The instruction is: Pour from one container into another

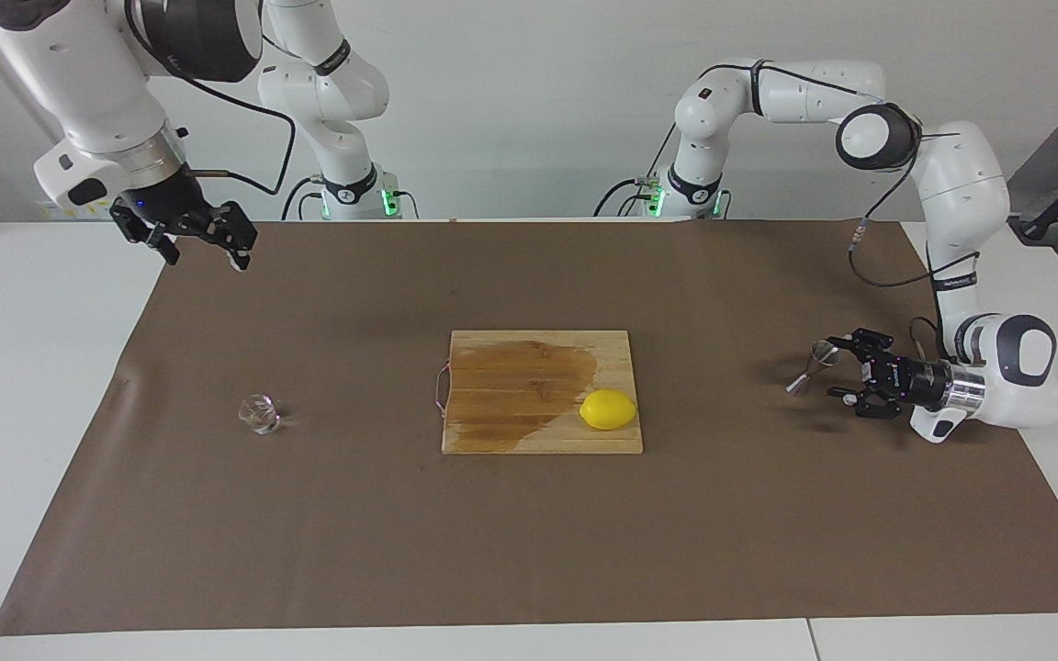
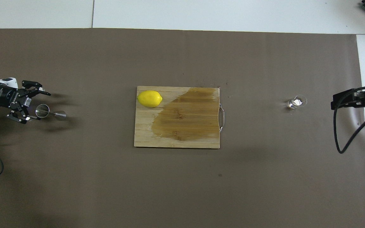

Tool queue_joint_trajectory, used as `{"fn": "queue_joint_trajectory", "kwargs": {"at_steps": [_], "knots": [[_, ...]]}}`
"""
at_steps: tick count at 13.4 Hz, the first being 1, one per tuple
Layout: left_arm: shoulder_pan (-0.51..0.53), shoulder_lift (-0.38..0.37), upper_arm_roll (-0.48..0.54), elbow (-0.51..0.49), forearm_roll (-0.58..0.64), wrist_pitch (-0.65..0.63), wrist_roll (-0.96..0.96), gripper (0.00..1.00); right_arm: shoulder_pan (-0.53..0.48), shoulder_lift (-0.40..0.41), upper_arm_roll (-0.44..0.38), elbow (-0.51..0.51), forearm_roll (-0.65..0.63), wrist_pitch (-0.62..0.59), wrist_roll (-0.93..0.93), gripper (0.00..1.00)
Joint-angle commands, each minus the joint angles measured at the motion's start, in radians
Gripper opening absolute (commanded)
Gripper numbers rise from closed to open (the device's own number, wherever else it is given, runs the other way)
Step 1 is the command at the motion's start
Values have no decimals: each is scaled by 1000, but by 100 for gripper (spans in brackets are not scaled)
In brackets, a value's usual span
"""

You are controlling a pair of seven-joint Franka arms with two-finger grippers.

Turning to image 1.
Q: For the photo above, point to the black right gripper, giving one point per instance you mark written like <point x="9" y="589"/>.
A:
<point x="167" y="202"/>

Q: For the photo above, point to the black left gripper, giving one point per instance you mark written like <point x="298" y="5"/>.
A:
<point x="915" y="382"/>

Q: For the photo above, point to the steel double cone jigger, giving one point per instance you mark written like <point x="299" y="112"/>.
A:
<point x="795" y="386"/>

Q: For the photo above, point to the small clear glass cup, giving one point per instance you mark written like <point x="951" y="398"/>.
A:
<point x="259" y="415"/>

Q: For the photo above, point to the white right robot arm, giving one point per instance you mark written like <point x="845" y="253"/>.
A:
<point x="74" y="73"/>

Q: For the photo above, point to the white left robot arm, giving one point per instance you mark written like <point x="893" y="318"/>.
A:
<point x="961" y="184"/>

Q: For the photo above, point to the yellow lemon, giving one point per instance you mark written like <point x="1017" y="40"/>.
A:
<point x="608" y="409"/>

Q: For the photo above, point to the brown paper table mat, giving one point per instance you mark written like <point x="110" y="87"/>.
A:
<point x="309" y="532"/>

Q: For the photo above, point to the wooden cutting board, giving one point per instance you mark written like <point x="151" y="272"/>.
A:
<point x="511" y="386"/>

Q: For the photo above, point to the white wall socket box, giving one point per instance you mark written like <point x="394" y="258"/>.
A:
<point x="56" y="213"/>

